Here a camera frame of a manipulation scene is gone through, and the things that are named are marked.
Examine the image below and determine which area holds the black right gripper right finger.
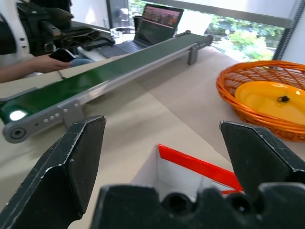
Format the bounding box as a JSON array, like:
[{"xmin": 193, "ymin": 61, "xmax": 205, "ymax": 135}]
[{"xmin": 220, "ymin": 120, "xmax": 305, "ymax": 199}]

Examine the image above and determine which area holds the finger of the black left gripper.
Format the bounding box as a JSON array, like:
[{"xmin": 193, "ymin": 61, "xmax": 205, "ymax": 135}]
[
  {"xmin": 53, "ymin": 27, "xmax": 102, "ymax": 48},
  {"xmin": 80, "ymin": 37, "xmax": 116, "ymax": 52}
]

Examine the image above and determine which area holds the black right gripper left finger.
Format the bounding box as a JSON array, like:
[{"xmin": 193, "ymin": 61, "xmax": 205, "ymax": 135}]
[{"xmin": 0, "ymin": 115, "xmax": 106, "ymax": 229}]

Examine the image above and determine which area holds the black smartphone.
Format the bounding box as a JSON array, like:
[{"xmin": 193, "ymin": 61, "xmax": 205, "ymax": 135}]
[{"xmin": 48, "ymin": 48, "xmax": 77, "ymax": 63}]

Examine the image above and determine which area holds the red and white shoebox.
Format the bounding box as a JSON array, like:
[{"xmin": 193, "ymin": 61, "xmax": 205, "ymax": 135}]
[{"xmin": 132, "ymin": 143, "xmax": 244, "ymax": 199}]

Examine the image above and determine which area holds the person's bare hand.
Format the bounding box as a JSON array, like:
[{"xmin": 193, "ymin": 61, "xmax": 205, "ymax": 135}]
[{"xmin": 32, "ymin": 54, "xmax": 72, "ymax": 74}]

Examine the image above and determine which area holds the white desk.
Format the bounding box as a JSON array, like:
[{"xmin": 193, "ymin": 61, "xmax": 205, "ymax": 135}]
[{"xmin": 70, "ymin": 20, "xmax": 138, "ymax": 63}]

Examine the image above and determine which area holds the green conveyor belt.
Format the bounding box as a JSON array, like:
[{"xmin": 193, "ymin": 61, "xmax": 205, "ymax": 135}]
[{"xmin": 0, "ymin": 30, "xmax": 214, "ymax": 144}]

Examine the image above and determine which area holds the black cup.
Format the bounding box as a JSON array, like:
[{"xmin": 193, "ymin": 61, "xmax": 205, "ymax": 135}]
[{"xmin": 132, "ymin": 15, "xmax": 144, "ymax": 32}]

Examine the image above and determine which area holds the yellow plastic plate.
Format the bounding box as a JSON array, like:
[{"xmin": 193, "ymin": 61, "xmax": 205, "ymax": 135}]
[{"xmin": 234, "ymin": 81, "xmax": 305, "ymax": 125}]

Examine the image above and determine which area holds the open black laptop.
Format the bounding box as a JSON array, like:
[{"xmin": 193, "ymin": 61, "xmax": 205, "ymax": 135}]
[{"xmin": 102, "ymin": 3, "xmax": 185, "ymax": 59}]

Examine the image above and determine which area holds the orange wicker basket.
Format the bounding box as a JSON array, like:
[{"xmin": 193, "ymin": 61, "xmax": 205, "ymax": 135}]
[{"xmin": 216, "ymin": 60, "xmax": 305, "ymax": 143}]

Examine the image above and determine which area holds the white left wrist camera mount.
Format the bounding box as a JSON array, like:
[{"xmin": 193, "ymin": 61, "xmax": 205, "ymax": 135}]
[{"xmin": 0, "ymin": 0, "xmax": 32, "ymax": 56}]

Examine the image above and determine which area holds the window blind bead chain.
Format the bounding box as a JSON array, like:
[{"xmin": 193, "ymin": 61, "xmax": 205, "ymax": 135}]
[{"xmin": 273, "ymin": 0, "xmax": 305, "ymax": 61}]

